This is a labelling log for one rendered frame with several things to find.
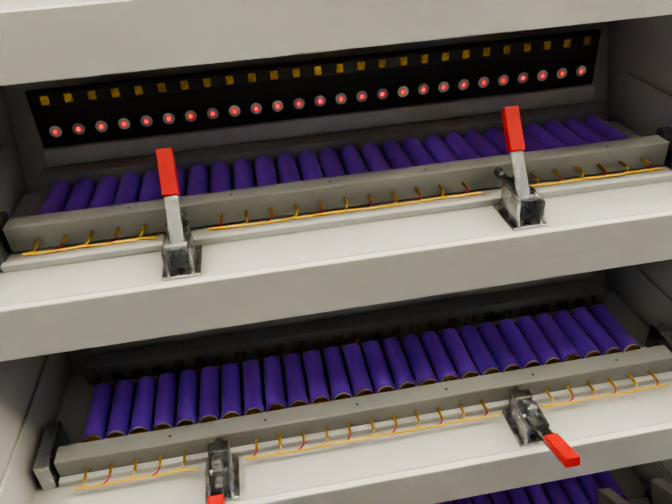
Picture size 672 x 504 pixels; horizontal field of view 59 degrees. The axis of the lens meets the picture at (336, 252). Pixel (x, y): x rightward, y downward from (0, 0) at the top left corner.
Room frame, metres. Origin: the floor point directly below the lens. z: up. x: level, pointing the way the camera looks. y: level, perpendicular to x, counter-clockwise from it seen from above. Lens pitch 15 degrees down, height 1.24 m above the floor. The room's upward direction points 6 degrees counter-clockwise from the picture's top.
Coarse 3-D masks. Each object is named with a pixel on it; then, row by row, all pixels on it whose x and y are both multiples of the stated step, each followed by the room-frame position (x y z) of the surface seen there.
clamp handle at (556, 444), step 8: (528, 408) 0.45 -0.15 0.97; (536, 408) 0.45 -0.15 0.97; (528, 416) 0.45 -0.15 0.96; (536, 416) 0.45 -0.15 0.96; (536, 424) 0.44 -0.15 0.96; (544, 424) 0.44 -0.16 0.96; (544, 432) 0.43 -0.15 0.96; (552, 432) 0.42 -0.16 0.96; (544, 440) 0.42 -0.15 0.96; (552, 440) 0.41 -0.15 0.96; (560, 440) 0.41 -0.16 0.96; (552, 448) 0.40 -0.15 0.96; (560, 448) 0.40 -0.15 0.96; (568, 448) 0.40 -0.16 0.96; (560, 456) 0.39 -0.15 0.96; (568, 456) 0.39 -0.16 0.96; (576, 456) 0.39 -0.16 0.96; (568, 464) 0.38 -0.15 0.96; (576, 464) 0.39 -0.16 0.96
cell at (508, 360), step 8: (480, 328) 0.57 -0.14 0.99; (488, 328) 0.57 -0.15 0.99; (496, 328) 0.57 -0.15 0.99; (488, 336) 0.56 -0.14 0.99; (496, 336) 0.55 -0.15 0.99; (488, 344) 0.55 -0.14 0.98; (496, 344) 0.54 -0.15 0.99; (504, 344) 0.54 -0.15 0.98; (496, 352) 0.54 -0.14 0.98; (504, 352) 0.53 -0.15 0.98; (496, 360) 0.53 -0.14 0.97; (504, 360) 0.52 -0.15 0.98; (512, 360) 0.52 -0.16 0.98; (504, 368) 0.52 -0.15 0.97
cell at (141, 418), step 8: (144, 376) 0.54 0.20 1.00; (144, 384) 0.53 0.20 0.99; (152, 384) 0.53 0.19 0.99; (136, 392) 0.52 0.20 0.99; (144, 392) 0.52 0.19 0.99; (152, 392) 0.52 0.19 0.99; (136, 400) 0.51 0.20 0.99; (144, 400) 0.51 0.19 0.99; (152, 400) 0.51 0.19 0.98; (136, 408) 0.50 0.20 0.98; (144, 408) 0.50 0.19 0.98; (152, 408) 0.51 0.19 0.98; (136, 416) 0.49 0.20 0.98; (144, 416) 0.49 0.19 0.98; (152, 416) 0.50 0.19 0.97; (136, 424) 0.48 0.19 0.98; (144, 424) 0.48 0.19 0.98
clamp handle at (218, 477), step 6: (216, 468) 0.42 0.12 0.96; (222, 468) 0.42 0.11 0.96; (216, 474) 0.42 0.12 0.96; (222, 474) 0.42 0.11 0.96; (216, 480) 0.41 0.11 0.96; (222, 480) 0.41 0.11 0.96; (216, 486) 0.40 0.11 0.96; (222, 486) 0.40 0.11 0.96; (210, 492) 0.40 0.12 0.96; (216, 492) 0.40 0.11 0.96; (222, 492) 0.40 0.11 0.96; (210, 498) 0.39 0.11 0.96; (216, 498) 0.39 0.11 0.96; (222, 498) 0.39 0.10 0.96
